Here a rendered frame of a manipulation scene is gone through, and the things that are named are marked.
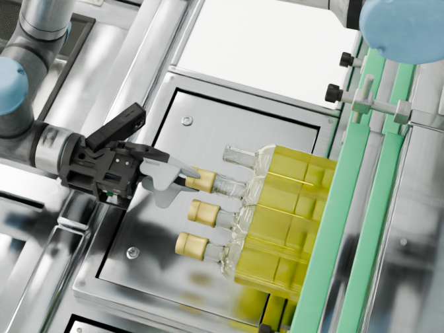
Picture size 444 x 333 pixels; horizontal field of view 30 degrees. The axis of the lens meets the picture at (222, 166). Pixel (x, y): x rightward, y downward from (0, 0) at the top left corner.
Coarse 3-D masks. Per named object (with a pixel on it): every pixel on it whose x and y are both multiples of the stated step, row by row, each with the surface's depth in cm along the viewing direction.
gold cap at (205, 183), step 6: (198, 168) 130; (204, 174) 129; (210, 174) 130; (186, 180) 130; (192, 180) 129; (198, 180) 129; (204, 180) 129; (210, 180) 129; (192, 186) 130; (198, 186) 130; (204, 186) 129; (210, 186) 129; (210, 192) 130
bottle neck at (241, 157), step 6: (228, 150) 132; (234, 150) 132; (240, 150) 132; (246, 150) 133; (228, 156) 132; (234, 156) 132; (240, 156) 132; (246, 156) 132; (252, 156) 132; (228, 162) 133; (234, 162) 132; (240, 162) 132; (246, 162) 132
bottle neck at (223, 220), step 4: (220, 212) 126; (224, 212) 126; (228, 212) 126; (232, 212) 127; (220, 216) 126; (224, 216) 126; (228, 216) 126; (232, 216) 126; (216, 220) 126; (220, 220) 126; (224, 220) 126; (228, 220) 126; (216, 224) 126; (220, 224) 126; (224, 224) 126; (228, 224) 126; (224, 228) 127; (228, 228) 126
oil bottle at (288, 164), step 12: (276, 144) 132; (264, 156) 130; (276, 156) 130; (288, 156) 130; (300, 156) 130; (312, 156) 130; (252, 168) 131; (264, 168) 129; (276, 168) 129; (288, 168) 129; (300, 168) 129; (312, 168) 129; (324, 168) 129; (288, 180) 129; (300, 180) 128; (312, 180) 128; (324, 180) 128
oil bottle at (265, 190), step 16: (256, 176) 129; (272, 176) 129; (256, 192) 127; (272, 192) 127; (288, 192) 127; (304, 192) 127; (320, 192) 127; (272, 208) 126; (288, 208) 126; (304, 208) 126; (320, 208) 126
